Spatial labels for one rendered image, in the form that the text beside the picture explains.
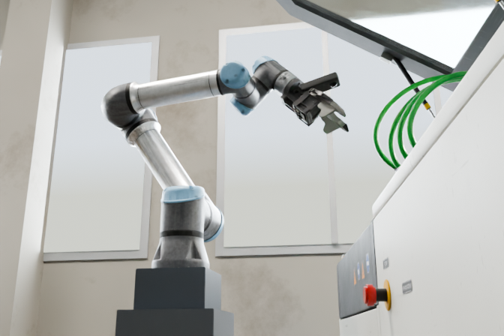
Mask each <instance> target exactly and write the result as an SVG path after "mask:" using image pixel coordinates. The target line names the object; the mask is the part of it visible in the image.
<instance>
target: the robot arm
mask: <svg viewBox="0 0 504 336"><path fill-rule="evenodd" d="M252 73H253V76H251V75H250V73H249V71H248V69H247V68H246V67H245V66H244V65H243V64H242V63H241V62H239V61H228V62H227V63H226V64H224V65H223V67H222V68H221V69H220V70H213V71H208V72H204V73H196V74H192V75H187V76H180V77H176V78H172V79H164V80H160V81H155V82H148V83H143V84H139V83H137V82H129V83H125V84H122V85H118V86H116V87H114V88H112V89H110V90H109V91H108V92H107V93H106V94H105V95H104V97H103V100H102V103H101V111H102V113H103V116H104V118H105V119H106V120H107V121H108V122H109V123H110V124H112V125H113V126H115V127H116V128H118V129H119V130H120V131H121V133H122V135H123V136H124V138H125V139H126V140H127V143H128V144H129V145H130V146H133V147H137V149H138V151H139V153H140V154H141V155H142V157H143V159H144V160H145V162H146V163H147V164H148V167H149V168H150V170H151V171H152V172H153V174H154V176H155V178H156V179H157V180H158V182H159V184H160V186H161V187H162V188H163V193H162V199H161V216H160V242H159V245H158V247H157V251H156V253H155V255H154V259H153V261H152V264H151V268H152V269H154V268H185V267H206V268H208V269H209V260H208V257H207V254H206V249H205V246H204V243H203V242H210V241H212V240H214V239H216V238H217V237H218V236H219V235H220V233H221V231H222V229H223V227H224V216H223V214H222V212H221V210H220V209H219V208H218V207H217V206H215V205H214V204H213V203H212V201H211V200H210V199H209V197H208V195H207V194H206V192H205V190H204V188H203V187H200V186H195V185H194V183H193V182H192V181H191V179H190V178H189V176H188V174H187V173H186V172H185V170H184V169H183V167H182V165H181V164H180V163H179V161H178V160H177V158H176V156H175V155H174V154H173V152H172V151H171V149H170V147H169V146H168V145H167V143H166V142H165V140H164V138H163V137H162V136H161V134H160V130H161V126H160V124H159V123H158V119H157V116H156V115H155V113H154V111H153V110H152V109H151V108H153V107H162V106H166V105H170V104H178V103H183V102H188V101H195V100H199V99H204V98H212V97H217V96H221V95H230V94H232V98H231V99H230V101H229V102H230V104H231V105H232V106H233V107H234V108H235V109H236V110H237V111H238V112H239V113H240V114H241V115H243V116H248V115H249V114H250V113H251V112H252V111H253V110H255V109H256V107H257V106H258V105H259V104H260V103H261V102H262V101H263V100H264V99H265V98H266V96H267V95H268V94H269V93H270V92H271V91H272V90H274V91H275V92H277V93H278V94H279V95H280V99H281V100H282V104H283V105H284V106H285V107H287V108H288V109H290V110H291V111H292V112H294V113H295V114H296V117H297V118H298V119H299V120H301V121H302V122H304V123H305V124H306V125H307V126H308V127H310V126H311V125H312V124H313V123H314V121H315V120H316V119H317V118H318V117H320V118H321V119H322V121H323V122H324V123H325V125H324V128H323V132H324V133H325V134H330V133H331V132H333V131H336V130H337V129H339V128H340V129H342V130H343V131H346V132H347V133H348V132H349V128H348V126H347V124H346V123H345V122H343V121H342V120H341V119H340V118H338V117H337V116H336V115H335V112H337V113H339V114H340V115H341V116H343V117H346V113H345V112H344V110H343V109H342V108H341V107H340V106H339V105H338V104H337V103H336V102H334V101H333V99H331V98H330V97H329V96H328V95H327V94H325V93H323V92H326V91H328V90H330V89H334V88H337V87H338V86H340V85H341V83H340V80H339V77H338V74H337V73H336V72H334V73H330V74H327V75H325V76H321V77H319V78H316V79H313V80H311V81H308V82H305V83H304V82H302V81H301V80H300V79H299V78H298V77H297V76H296V75H294V74H293V73H291V72H290V71H288V70H287V69H286V68H285V67H283V66H282V65H281V64H279V63H278V62H277V61H275V60H274V59H272V58H270V57H268V56H266V55H264V56H261V57H259V58H258V59H257V60H256V61H255V62H254V65H253V66H252ZM302 119H303V120H304V121H303V120H302ZM306 122H307V123H306Z"/></svg>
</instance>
